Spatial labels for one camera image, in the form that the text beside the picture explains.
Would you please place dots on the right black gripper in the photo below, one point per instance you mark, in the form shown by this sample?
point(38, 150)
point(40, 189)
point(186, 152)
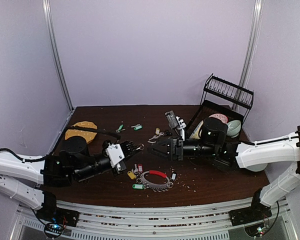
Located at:
point(176, 149)

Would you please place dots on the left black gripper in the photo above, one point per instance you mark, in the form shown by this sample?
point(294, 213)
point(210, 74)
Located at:
point(126, 149)

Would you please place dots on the key with yellow tag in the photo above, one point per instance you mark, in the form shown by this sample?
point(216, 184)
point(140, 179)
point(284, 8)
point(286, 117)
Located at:
point(140, 147)

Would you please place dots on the metal keyring with red handle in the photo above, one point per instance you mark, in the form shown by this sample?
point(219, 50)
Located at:
point(155, 180)

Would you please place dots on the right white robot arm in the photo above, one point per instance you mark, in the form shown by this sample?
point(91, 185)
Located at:
point(253, 156)

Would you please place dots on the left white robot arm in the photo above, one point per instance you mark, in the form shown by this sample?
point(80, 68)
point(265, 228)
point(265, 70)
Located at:
point(72, 163)

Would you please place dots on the keys with yellow tag cluster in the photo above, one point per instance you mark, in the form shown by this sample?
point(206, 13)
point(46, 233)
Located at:
point(159, 134)

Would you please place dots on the key with dark green tag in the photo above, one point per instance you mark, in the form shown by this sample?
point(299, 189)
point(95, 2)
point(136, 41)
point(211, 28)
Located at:
point(120, 129)

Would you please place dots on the key with light green tag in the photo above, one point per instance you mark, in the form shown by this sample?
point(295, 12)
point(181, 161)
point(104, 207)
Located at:
point(137, 127)

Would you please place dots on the yellow checked bowl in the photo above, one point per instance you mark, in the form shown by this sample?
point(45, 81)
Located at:
point(195, 133)

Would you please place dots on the yellow dotted plate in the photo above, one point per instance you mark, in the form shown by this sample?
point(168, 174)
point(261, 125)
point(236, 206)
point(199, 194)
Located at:
point(88, 136)

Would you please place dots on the pink patterned bowl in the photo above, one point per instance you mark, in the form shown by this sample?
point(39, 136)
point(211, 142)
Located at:
point(223, 118)

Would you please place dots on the pale green bowl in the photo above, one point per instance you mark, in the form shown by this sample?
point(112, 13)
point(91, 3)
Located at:
point(234, 128)

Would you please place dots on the black dish rack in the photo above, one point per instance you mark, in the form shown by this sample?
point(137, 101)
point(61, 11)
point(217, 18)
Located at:
point(220, 96)

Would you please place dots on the pale green plate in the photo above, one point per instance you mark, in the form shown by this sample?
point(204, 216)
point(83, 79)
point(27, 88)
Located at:
point(257, 167)

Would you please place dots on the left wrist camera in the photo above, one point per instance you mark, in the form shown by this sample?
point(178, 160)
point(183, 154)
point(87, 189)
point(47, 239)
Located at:
point(116, 158)

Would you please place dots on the red tag on ring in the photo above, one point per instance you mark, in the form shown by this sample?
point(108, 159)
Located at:
point(139, 168)

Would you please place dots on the black tagged key on ring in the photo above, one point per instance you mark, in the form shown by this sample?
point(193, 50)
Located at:
point(173, 176)

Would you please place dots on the yellow tag on ring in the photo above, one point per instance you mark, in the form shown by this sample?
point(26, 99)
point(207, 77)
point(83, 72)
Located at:
point(132, 175)

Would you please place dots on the green tag on ring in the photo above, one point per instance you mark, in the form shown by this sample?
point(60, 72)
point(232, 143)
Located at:
point(137, 186)

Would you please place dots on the left aluminium frame post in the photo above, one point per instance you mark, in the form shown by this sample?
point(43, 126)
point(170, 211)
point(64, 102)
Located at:
point(55, 53)

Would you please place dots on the aluminium frame post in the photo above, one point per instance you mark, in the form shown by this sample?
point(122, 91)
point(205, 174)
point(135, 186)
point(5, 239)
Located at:
point(252, 42)
point(55, 53)

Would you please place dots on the right aluminium frame post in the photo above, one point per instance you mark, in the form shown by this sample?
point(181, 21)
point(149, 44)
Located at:
point(252, 42)

